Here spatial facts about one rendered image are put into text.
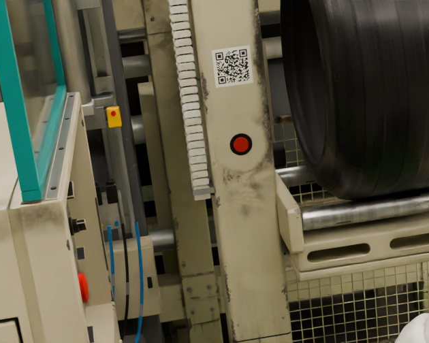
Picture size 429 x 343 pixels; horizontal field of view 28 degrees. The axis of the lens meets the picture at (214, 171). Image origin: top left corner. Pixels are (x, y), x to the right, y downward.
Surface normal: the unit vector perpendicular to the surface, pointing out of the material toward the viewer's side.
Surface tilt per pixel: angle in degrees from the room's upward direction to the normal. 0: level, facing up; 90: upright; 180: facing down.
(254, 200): 90
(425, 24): 70
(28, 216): 90
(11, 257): 90
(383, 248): 90
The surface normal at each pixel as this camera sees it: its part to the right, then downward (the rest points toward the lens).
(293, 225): 0.12, 0.29
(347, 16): -0.62, -0.04
